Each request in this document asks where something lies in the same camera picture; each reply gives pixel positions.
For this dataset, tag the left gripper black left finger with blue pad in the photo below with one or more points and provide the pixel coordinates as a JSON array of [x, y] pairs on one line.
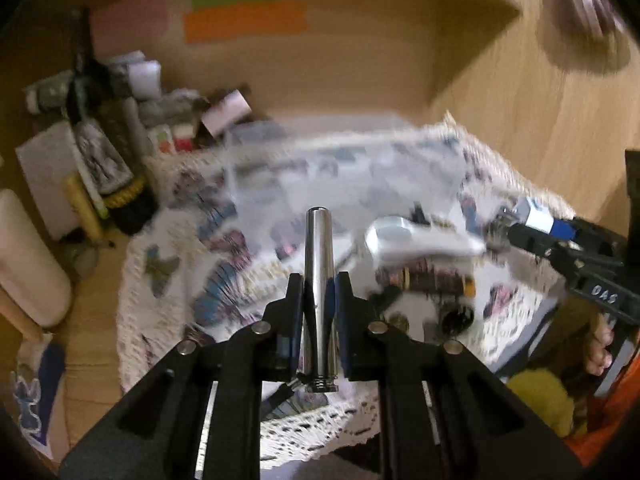
[[196, 414]]

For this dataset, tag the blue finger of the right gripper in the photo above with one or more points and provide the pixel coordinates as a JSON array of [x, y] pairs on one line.
[[561, 229]]

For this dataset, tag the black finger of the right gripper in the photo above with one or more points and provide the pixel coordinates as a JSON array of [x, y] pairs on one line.
[[539, 244]]

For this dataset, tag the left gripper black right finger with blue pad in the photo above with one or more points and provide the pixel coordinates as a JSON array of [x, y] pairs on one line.
[[443, 414]]

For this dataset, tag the dark brown gold tube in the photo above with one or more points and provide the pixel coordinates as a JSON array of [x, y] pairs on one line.
[[427, 279]]

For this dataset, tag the silver metal cylinder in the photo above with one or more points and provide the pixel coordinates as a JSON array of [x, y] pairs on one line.
[[318, 354]]

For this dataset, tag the white handheld massager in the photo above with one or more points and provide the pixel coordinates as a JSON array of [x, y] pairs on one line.
[[396, 239]]

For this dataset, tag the person's right hand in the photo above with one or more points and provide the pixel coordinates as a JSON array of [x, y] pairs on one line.
[[597, 359]]

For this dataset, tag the yellow cloth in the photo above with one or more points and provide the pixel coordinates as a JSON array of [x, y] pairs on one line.
[[546, 396]]

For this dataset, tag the butterfly print lace tablecloth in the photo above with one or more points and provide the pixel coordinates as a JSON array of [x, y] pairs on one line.
[[231, 229]]

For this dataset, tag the blue patterned bag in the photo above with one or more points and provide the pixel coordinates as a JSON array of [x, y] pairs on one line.
[[37, 387]]

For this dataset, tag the brown hanging object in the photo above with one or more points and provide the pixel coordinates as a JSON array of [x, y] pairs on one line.
[[584, 36]]

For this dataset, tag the clear plastic box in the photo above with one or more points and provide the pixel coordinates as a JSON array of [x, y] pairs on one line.
[[360, 167]]

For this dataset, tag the white cylindrical container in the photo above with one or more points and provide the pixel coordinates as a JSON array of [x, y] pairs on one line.
[[30, 274]]

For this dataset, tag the yellow rolled tube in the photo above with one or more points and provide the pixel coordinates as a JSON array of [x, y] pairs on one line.
[[82, 206]]

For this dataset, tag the wooden shelf board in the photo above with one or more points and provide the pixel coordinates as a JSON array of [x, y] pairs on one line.
[[463, 30]]

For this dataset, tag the dark wine bottle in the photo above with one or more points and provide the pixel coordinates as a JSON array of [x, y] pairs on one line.
[[96, 108]]

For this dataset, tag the white paper sheet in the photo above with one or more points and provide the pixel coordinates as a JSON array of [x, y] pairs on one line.
[[46, 160]]

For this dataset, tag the white purple small box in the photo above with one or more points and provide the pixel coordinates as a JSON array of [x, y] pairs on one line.
[[229, 110]]

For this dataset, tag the stack of books and papers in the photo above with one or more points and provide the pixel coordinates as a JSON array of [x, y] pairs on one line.
[[137, 80]]

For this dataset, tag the orange paper strip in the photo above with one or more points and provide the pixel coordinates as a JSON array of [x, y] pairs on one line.
[[221, 23]]

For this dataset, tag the pink paper sheet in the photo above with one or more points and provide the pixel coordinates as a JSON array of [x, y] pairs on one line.
[[128, 25]]

